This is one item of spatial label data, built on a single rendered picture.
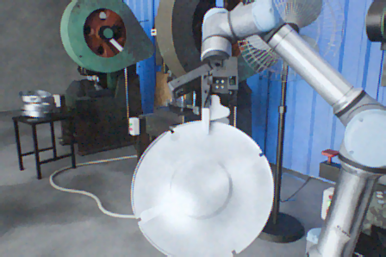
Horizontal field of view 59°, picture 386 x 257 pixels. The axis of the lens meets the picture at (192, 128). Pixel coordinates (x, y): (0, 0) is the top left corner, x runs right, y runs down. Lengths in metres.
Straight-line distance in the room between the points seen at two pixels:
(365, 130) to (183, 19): 1.57
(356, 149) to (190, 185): 0.37
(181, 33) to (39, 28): 5.32
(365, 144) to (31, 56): 6.78
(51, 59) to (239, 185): 6.79
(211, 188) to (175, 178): 0.08
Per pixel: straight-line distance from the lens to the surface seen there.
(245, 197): 0.69
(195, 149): 0.73
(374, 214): 1.64
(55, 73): 7.37
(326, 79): 0.97
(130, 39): 3.98
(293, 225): 2.49
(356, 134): 0.83
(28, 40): 7.23
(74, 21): 3.69
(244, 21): 0.87
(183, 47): 2.19
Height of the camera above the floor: 1.24
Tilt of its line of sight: 14 degrees down
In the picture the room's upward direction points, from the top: straight up
